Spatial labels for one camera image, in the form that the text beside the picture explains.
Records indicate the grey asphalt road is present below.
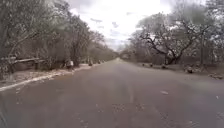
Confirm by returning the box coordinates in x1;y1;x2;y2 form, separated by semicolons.
0;58;224;128

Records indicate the row of bare trees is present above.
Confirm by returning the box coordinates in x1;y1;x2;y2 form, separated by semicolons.
119;0;224;68
0;0;118;78

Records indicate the pale road edge kerb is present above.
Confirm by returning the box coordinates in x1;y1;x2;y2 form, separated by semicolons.
0;64;98;93

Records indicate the dirt verge with rocks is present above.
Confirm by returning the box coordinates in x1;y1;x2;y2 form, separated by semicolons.
128;60;224;81

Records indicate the wooden rail fence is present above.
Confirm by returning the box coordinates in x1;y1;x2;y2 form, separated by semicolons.
0;55;46;75

